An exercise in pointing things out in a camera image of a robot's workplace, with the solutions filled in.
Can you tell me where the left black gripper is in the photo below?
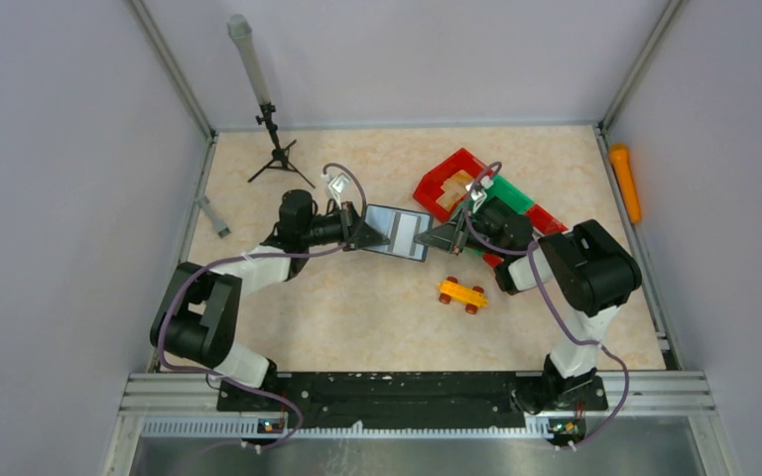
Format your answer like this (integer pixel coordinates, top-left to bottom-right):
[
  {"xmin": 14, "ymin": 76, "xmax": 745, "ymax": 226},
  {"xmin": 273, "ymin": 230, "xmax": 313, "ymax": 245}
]
[{"xmin": 301, "ymin": 199, "xmax": 387, "ymax": 251}]

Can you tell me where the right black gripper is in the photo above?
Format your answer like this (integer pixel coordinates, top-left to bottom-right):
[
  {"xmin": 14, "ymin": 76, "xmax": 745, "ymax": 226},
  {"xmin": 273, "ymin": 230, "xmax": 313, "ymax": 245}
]
[{"xmin": 417, "ymin": 205, "xmax": 511, "ymax": 259}]

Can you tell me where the black leather card holder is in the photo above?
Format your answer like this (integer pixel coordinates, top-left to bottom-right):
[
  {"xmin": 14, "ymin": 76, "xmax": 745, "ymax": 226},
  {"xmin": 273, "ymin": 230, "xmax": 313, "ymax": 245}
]
[{"xmin": 360, "ymin": 204, "xmax": 434, "ymax": 263}]

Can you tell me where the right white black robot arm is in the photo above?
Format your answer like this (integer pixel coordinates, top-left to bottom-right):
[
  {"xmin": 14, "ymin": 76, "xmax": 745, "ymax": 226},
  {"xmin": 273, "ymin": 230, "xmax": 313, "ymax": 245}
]
[{"xmin": 415, "ymin": 197, "xmax": 642, "ymax": 414}]

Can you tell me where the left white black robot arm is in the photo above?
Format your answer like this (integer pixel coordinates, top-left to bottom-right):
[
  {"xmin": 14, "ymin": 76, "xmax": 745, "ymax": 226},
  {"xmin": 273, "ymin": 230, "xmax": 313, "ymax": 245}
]
[{"xmin": 150, "ymin": 189, "xmax": 389, "ymax": 411}]

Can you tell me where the red bin with wooden blocks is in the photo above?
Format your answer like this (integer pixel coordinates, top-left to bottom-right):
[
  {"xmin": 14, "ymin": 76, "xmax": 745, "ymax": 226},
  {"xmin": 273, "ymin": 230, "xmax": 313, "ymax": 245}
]
[{"xmin": 412, "ymin": 148, "xmax": 486, "ymax": 223}]

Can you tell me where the yellow toy brick car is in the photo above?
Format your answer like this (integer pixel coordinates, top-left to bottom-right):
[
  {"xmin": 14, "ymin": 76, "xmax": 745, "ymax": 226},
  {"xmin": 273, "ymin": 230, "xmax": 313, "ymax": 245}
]
[{"xmin": 438, "ymin": 277, "xmax": 489, "ymax": 315}]

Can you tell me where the green plastic bin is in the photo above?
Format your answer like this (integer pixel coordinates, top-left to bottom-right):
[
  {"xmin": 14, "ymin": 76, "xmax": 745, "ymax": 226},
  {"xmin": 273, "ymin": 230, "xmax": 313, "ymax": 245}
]
[{"xmin": 477, "ymin": 175, "xmax": 535, "ymax": 214}]

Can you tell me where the red bin with plastic bags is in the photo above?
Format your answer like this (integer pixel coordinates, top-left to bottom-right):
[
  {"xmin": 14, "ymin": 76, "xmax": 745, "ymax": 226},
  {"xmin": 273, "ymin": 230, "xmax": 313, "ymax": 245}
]
[{"xmin": 482, "ymin": 204, "xmax": 568, "ymax": 268}]

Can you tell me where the small grey tool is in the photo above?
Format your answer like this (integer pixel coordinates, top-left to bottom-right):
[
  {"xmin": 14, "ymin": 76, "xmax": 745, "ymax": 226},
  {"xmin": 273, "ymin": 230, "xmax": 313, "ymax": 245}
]
[{"xmin": 194, "ymin": 195, "xmax": 231, "ymax": 238}]

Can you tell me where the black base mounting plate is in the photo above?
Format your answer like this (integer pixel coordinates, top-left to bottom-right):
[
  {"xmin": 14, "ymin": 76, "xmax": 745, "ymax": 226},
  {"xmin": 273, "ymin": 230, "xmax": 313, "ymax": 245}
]
[{"xmin": 216, "ymin": 371, "xmax": 609, "ymax": 429}]

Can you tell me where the orange flashlight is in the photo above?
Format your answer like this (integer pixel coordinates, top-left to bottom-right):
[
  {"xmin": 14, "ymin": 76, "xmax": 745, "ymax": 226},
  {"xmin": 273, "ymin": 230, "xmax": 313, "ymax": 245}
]
[{"xmin": 608, "ymin": 143, "xmax": 642, "ymax": 224}]

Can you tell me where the black tripod with grey tube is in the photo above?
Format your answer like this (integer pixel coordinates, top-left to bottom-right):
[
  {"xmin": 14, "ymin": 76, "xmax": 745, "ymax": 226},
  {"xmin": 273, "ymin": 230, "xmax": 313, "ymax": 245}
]
[{"xmin": 226, "ymin": 14, "xmax": 316, "ymax": 188}]

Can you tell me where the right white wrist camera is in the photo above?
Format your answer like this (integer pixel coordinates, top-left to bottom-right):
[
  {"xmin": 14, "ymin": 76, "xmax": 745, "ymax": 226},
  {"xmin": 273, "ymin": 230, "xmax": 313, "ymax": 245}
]
[{"xmin": 465, "ymin": 176, "xmax": 493, "ymax": 214}]

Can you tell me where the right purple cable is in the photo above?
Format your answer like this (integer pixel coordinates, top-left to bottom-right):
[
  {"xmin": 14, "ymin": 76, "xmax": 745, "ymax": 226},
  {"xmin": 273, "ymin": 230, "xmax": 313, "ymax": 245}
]
[{"xmin": 462, "ymin": 161, "xmax": 631, "ymax": 451}]

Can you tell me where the purple cable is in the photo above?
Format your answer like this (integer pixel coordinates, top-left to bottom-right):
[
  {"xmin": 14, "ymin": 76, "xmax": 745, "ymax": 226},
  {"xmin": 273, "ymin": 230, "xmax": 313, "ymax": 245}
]
[
  {"xmin": 156, "ymin": 163, "xmax": 368, "ymax": 454},
  {"xmin": 462, "ymin": 161, "xmax": 631, "ymax": 451}
]

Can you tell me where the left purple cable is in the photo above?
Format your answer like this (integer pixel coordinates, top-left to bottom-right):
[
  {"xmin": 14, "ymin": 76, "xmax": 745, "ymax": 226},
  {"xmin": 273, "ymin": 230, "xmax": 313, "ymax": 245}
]
[{"xmin": 156, "ymin": 163, "xmax": 368, "ymax": 454}]

